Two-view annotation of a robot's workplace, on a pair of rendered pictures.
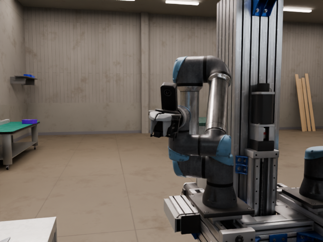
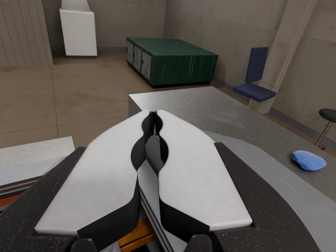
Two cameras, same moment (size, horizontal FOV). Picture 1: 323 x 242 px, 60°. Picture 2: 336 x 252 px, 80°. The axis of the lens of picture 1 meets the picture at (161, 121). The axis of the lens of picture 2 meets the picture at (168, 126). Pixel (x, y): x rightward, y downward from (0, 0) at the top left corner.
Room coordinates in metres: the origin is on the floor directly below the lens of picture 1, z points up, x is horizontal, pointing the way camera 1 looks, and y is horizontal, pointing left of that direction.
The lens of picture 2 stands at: (0.81, -0.02, 1.52)
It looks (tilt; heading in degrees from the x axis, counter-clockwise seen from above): 32 degrees down; 160
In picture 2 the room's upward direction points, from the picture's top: 8 degrees clockwise
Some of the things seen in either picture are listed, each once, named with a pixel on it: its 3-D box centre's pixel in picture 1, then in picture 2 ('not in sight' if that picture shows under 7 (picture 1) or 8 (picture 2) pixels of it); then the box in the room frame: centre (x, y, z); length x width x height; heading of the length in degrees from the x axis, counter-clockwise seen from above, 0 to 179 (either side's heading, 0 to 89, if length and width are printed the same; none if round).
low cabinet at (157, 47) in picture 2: not in sight; (168, 60); (-3.79, 1.46, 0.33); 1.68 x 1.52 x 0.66; 11
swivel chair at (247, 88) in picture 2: not in sight; (254, 87); (-1.57, 2.16, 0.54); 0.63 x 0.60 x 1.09; 4
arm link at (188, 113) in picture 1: (179, 117); not in sight; (0.99, -0.06, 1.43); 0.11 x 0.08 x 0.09; 165
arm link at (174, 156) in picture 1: (183, 144); not in sight; (0.99, -0.08, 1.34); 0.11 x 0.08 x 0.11; 75
